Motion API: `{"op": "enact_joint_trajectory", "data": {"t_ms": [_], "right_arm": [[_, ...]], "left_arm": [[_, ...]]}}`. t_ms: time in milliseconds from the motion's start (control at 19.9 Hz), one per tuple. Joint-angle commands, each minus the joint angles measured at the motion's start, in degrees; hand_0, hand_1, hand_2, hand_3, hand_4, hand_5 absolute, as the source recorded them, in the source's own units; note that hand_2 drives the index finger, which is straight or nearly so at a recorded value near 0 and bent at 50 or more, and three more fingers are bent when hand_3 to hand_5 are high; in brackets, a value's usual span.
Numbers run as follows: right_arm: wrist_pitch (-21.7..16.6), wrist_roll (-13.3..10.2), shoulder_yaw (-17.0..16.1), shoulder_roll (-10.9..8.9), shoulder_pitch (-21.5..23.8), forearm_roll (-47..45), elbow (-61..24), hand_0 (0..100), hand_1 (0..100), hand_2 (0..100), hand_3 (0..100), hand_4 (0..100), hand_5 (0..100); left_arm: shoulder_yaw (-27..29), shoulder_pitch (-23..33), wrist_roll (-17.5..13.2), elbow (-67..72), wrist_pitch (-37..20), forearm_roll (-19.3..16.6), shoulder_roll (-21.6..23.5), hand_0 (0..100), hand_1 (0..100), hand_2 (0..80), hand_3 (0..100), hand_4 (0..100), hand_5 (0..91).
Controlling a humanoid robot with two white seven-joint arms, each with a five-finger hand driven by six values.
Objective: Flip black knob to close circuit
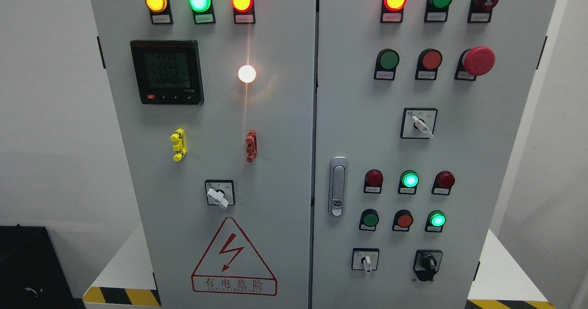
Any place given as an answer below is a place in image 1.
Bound black digital power meter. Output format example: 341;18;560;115
130;39;204;105

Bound dark red buzzer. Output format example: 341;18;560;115
468;0;499;23

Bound red-orange lit lamp left door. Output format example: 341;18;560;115
231;0;256;24

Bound grey right cabinet door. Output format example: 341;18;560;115
311;0;556;309

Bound yellow lit indicator lamp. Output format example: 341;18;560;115
145;0;174;25

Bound dark red lamp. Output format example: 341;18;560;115
363;169;384;194
432;170;456;196

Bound red push button lower row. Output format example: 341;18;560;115
391;209;414;232

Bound dark red lamp right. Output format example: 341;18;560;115
432;170;456;196

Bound green lit indicator lamp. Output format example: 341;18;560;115
188;0;216;25

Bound red-orange lit lamp right door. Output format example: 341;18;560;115
380;0;407;23

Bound dark red lamp left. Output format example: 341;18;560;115
363;169;384;194

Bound red emergency stop button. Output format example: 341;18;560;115
454;46;495;81

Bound white glowing indicator lamp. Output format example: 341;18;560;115
237;64;257;84

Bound white selector switch left door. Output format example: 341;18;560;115
204;180;236;209

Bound red terminal connector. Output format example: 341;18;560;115
244;129;258;163

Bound green push button lower row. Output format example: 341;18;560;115
358;208;379;231

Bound red push button second row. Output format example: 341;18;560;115
414;48;443;81

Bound white selector switch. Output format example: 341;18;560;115
401;107;438;139
351;247;380;278

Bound green lit lamp middle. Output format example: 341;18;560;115
397;169;419;195

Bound black box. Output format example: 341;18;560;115
0;225;76;309

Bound red electric hazard warning sign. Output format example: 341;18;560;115
191;217;277;296

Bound red-orange lit lamp door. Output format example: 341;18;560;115
380;0;407;23
231;0;256;24

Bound grey left cabinet door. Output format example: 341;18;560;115
91;0;317;309

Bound green lit button lower row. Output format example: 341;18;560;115
424;210;447;232

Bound green push button second row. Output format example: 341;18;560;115
373;48;400;81

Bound grey cabinet door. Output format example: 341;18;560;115
311;0;556;309
91;0;317;309

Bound white selector switch upper right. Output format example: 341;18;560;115
401;107;438;139

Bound black rotary knob switch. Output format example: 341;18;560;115
413;250;443;282

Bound white base platform hazard stripes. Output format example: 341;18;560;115
83;225;553;309

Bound white selector switch bottom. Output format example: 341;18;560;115
351;247;380;278

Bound yellow terminal connector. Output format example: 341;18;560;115
170;128;187;161

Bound silver door latch handle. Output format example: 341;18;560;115
328;156;347;217

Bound green unlit lamp top row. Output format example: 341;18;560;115
424;0;453;22

